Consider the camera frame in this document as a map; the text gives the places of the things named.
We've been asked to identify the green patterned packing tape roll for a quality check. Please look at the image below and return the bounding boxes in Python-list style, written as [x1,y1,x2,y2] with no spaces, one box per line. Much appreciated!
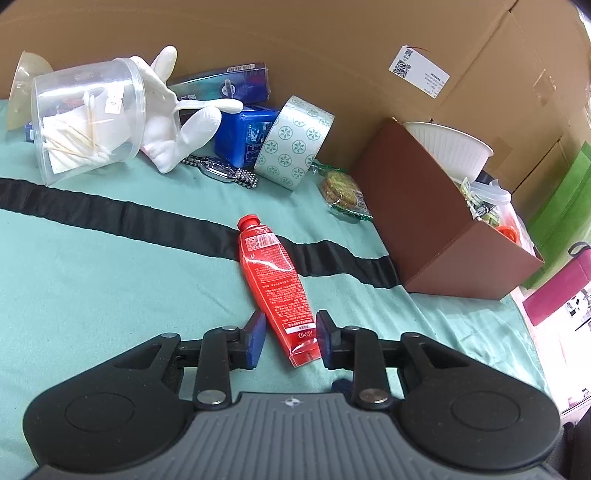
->
[254,95,335,191]

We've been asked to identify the green wrapped cookie packet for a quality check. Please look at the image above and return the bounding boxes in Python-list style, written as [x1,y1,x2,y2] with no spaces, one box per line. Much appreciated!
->
[311,160,373,221]

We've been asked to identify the green white packets in box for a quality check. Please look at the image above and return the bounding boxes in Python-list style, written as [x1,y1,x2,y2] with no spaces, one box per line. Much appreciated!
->
[458,178,501,228]

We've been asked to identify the white ribbed paper bowl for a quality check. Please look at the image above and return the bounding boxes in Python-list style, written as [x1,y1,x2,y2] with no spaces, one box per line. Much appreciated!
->
[403,121,494,182]

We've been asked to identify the white rubber glove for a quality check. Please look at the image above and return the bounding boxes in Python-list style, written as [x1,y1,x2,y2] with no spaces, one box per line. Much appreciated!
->
[130,45,243,174]

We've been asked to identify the red tube of cream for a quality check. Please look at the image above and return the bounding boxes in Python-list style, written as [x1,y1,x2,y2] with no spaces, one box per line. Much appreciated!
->
[238,214,321,367]

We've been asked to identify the clear plastic cotton swab jar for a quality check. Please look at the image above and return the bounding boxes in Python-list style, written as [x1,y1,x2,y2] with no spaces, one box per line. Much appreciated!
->
[31,58,146,186]

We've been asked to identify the green non-woven bag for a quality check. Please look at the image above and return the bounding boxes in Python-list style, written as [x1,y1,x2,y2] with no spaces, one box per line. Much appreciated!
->
[522,142,590,289]

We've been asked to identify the pink water bottle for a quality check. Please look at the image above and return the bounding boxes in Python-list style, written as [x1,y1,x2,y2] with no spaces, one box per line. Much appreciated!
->
[523,241,591,326]

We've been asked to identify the dark purple carton box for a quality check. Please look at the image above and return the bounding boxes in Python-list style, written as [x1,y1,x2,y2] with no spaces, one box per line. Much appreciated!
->
[167,63,270,105]

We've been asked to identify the orange plastic item in box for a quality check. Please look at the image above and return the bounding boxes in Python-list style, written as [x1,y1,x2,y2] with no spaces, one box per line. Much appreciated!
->
[496,225,521,246]

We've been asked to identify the brown cardboard storage box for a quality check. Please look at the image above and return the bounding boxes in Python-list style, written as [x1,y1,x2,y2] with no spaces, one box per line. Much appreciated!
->
[352,119,544,300]

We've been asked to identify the blue plastic box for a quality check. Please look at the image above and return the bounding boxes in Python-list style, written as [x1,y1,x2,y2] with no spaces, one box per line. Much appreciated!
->
[213,105,279,170]

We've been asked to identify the black strap on mat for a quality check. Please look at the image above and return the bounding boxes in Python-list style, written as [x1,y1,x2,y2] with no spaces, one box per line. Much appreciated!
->
[0,178,401,290]

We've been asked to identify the clear plastic bag in box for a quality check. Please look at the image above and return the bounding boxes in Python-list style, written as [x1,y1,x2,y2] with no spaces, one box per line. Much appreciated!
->
[471,180,536,256]

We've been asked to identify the large cardboard box wall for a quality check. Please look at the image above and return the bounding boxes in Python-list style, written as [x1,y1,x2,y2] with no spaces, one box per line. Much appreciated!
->
[1,1,590,216]

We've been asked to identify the white shipping label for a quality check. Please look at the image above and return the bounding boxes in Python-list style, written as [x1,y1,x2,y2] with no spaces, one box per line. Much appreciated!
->
[389,45,450,99]

